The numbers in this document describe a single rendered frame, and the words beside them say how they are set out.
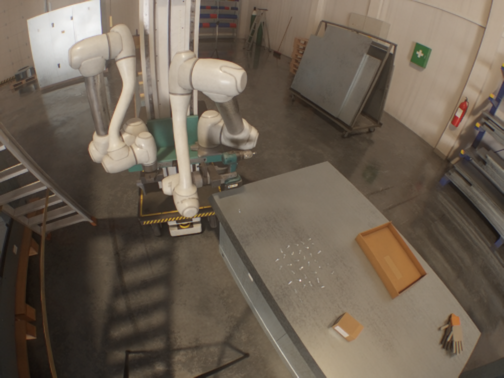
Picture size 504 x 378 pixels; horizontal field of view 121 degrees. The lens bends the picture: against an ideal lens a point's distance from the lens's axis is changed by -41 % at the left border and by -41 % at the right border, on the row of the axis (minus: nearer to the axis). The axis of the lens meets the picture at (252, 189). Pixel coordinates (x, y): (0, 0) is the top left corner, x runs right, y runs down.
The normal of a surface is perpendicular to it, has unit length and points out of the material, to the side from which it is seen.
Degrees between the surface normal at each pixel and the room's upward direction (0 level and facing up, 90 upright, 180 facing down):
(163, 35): 90
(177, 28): 90
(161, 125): 90
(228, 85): 91
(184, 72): 73
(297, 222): 0
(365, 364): 0
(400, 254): 0
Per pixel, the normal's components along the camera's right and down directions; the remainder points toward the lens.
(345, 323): 0.11, -0.72
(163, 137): 0.29, 0.69
